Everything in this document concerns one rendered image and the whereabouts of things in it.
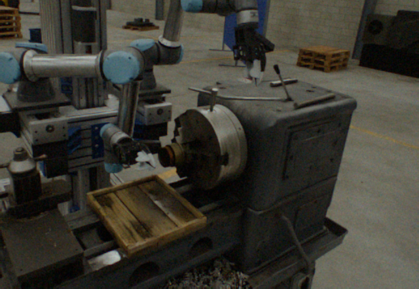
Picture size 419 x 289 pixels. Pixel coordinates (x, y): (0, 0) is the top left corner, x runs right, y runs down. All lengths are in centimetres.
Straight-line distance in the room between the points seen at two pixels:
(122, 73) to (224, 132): 42
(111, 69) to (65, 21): 55
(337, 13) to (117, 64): 1098
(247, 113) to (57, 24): 96
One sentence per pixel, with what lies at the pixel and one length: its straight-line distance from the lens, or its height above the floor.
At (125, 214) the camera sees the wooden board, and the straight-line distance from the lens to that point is 133.
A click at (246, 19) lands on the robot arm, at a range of 124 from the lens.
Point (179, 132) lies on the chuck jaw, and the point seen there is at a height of 115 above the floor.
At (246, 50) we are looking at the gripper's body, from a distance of 121.
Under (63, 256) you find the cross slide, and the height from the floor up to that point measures 97.
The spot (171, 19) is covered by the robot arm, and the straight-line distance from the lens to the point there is 174.
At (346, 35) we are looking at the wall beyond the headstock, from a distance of 1188.
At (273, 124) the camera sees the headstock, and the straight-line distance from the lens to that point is 127.
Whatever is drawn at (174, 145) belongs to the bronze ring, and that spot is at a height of 112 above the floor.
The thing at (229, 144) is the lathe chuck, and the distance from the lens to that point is 125.
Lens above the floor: 166
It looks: 21 degrees down
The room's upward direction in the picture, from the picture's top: 5 degrees clockwise
